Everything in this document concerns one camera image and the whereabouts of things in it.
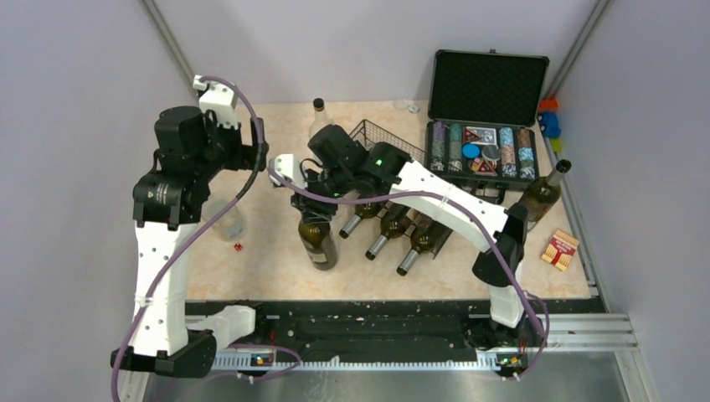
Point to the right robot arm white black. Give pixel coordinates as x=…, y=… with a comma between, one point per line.
x=384, y=172

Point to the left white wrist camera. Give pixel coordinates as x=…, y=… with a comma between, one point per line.
x=218, y=98

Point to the black poker chip case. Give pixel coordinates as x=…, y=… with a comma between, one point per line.
x=482, y=109

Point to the clear round bottle left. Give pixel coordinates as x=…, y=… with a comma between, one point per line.
x=231, y=226

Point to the black wire wine rack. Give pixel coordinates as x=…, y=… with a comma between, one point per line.
x=369, y=134

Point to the small clear glass lid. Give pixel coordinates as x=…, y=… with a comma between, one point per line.
x=406, y=105

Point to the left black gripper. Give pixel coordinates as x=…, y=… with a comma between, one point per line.
x=250, y=157

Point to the clear tall glass bottle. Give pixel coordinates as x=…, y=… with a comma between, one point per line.
x=321, y=118

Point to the dark bottle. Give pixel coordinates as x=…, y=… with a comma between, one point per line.
x=317, y=237

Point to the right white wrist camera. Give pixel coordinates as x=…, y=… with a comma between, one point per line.
x=286, y=168

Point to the blue orange toy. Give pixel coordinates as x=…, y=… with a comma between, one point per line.
x=549, y=124

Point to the green wine bottle front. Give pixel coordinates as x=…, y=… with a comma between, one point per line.
x=361, y=213

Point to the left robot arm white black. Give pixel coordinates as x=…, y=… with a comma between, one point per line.
x=193, y=146

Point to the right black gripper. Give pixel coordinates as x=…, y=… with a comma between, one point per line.
x=313, y=211

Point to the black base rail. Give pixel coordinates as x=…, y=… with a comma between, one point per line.
x=372, y=331

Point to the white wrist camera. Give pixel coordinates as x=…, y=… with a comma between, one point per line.
x=286, y=168
x=218, y=98

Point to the green wine bottle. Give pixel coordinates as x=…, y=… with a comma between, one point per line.
x=361, y=213
x=543, y=193
x=393, y=224
x=428, y=236

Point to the green wine bottle back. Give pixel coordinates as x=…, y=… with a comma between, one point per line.
x=428, y=236

